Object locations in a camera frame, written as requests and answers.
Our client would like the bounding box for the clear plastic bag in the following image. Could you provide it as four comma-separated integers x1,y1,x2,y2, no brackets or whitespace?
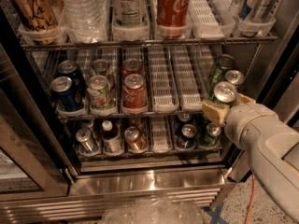
103,198,204,224

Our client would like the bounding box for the white empty tray top shelf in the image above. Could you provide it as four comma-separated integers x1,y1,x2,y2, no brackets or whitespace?
189,0,235,40

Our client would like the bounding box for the green can shelf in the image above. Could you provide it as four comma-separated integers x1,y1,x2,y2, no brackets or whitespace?
225,70,245,91
200,123,222,148
209,81,237,106
208,54,235,87

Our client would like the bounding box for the blue tape cross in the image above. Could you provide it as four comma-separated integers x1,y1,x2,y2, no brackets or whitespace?
204,203,228,224

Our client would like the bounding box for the white empty tray shelf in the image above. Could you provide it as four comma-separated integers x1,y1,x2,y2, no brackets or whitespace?
189,0,235,40
150,117,172,153

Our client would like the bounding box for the small brown drink bottle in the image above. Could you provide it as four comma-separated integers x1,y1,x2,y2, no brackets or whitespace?
102,120,121,153

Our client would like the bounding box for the red Coca-Cola can top shelf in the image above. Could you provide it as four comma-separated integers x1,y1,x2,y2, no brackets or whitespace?
156,0,190,39

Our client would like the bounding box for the rear blue Pepsi can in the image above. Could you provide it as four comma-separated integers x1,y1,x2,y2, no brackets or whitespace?
57,60,86,96

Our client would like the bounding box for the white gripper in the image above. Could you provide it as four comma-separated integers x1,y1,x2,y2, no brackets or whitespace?
202,93,278,148

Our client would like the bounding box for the silver slim can top right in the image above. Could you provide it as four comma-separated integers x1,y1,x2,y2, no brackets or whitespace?
246,0,276,22

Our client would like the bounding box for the dark blue can bottom shelf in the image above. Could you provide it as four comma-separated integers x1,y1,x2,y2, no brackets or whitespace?
177,124,197,148

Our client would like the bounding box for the clear water bottle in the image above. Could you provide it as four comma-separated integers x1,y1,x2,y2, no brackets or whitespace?
64,0,106,44

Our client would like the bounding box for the silver white can top shelf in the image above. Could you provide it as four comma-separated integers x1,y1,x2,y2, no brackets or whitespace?
112,0,146,28

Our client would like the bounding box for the red coke can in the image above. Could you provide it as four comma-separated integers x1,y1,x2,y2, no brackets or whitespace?
122,59,144,77
123,74,147,109

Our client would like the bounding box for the white empty tray bottom shelf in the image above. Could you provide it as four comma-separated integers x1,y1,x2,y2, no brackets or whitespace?
150,117,172,153

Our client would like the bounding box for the gold LaCroix can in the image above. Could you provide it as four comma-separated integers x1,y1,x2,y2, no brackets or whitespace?
11,0,58,44

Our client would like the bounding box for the front blue Pepsi can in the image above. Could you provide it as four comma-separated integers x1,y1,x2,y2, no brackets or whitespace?
50,76,84,112

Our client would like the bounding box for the copper can bottom shelf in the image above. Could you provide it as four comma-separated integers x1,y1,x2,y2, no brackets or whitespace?
124,126,147,151

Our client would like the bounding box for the blue pepsi can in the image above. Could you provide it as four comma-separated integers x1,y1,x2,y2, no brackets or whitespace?
57,60,86,96
50,76,84,112

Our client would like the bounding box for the white empty shelf tray right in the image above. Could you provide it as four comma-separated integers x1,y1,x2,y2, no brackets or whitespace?
171,47,202,111

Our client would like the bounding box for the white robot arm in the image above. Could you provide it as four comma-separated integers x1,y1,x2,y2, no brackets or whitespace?
202,98,299,222

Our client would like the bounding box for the front white green can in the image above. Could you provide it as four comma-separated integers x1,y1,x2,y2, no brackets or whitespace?
87,75,113,109

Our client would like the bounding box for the silver can bottom shelf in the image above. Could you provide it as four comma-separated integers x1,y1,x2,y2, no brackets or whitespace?
76,128,98,153

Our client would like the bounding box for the rear white green can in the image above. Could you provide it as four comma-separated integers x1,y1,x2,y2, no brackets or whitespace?
92,59,115,87

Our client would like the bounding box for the white empty shelf tray left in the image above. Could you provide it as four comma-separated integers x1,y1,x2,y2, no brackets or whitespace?
148,48,178,112

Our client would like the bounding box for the orange cable on floor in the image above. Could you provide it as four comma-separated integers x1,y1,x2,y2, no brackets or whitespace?
244,175,257,224

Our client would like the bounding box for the stainless steel fridge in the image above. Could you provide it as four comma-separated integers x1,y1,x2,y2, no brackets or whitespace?
0,0,299,224

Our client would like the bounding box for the green can bottom shelf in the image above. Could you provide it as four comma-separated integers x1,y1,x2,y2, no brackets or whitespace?
200,123,222,148

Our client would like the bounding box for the front red Coke can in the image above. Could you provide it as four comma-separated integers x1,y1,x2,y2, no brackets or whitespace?
123,74,147,109

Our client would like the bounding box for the white green can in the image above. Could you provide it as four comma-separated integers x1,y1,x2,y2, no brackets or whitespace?
87,75,113,109
92,59,115,87

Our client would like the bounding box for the rear red Coke can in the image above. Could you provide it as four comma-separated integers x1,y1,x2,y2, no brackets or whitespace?
122,59,144,77

